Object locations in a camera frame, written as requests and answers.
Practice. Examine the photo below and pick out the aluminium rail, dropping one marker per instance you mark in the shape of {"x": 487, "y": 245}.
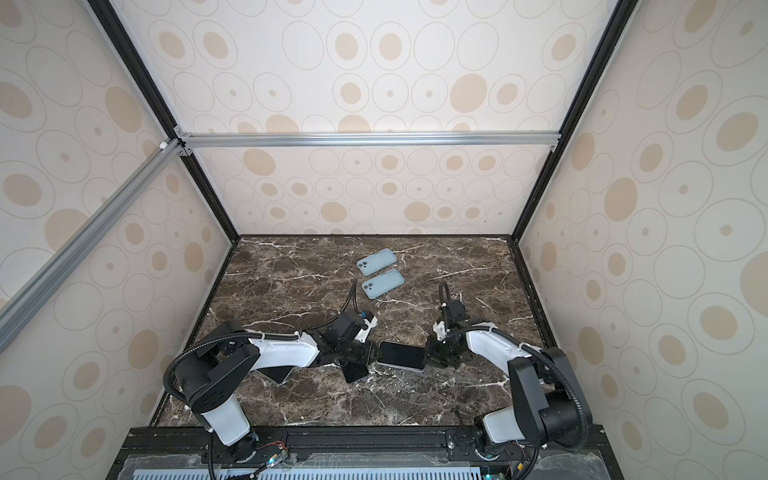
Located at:
{"x": 18, "y": 312}
{"x": 357, "y": 140}

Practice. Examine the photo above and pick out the far light blue phone case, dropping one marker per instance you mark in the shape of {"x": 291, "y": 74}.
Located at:
{"x": 375, "y": 262}

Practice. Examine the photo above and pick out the left aluminium rail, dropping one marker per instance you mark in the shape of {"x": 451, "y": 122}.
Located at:
{"x": 18, "y": 312}

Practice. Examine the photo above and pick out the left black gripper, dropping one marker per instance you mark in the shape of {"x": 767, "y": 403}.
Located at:
{"x": 371, "y": 350}

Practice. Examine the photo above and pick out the pink phone black screen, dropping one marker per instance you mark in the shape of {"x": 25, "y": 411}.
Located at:
{"x": 401, "y": 356}

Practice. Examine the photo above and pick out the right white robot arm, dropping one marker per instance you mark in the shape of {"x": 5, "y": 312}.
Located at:
{"x": 548, "y": 404}

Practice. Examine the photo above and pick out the black corner frame post left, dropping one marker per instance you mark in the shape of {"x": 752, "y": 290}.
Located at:
{"x": 118, "y": 36}

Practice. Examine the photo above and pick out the black corner frame post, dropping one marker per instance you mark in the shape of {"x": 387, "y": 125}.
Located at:
{"x": 118, "y": 36}
{"x": 606, "y": 47}

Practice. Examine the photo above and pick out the light blue phone case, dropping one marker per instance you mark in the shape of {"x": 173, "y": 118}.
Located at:
{"x": 382, "y": 284}
{"x": 375, "y": 262}

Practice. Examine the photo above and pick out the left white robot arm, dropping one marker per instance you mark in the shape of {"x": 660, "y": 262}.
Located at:
{"x": 206, "y": 376}

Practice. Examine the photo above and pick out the near light blue phone case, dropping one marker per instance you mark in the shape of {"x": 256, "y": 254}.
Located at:
{"x": 382, "y": 284}

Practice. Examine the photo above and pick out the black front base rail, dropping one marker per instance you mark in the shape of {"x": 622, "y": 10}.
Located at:
{"x": 294, "y": 452}

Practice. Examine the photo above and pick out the back aluminium rail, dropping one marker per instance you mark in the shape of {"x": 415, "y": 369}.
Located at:
{"x": 357, "y": 140}

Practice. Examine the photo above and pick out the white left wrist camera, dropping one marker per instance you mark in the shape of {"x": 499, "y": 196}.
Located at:
{"x": 370, "y": 321}

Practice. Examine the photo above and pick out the dark blue phone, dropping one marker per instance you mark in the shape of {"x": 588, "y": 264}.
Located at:
{"x": 277, "y": 374}

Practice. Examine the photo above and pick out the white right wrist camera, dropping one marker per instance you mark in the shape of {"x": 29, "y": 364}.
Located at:
{"x": 439, "y": 329}

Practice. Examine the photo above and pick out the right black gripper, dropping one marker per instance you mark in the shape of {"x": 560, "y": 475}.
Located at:
{"x": 432, "y": 358}

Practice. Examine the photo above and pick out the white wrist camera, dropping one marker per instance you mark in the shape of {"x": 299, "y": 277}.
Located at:
{"x": 439, "y": 329}
{"x": 370, "y": 321}

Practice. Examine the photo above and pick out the black corner frame post right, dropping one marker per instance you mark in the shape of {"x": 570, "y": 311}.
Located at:
{"x": 606, "y": 47}

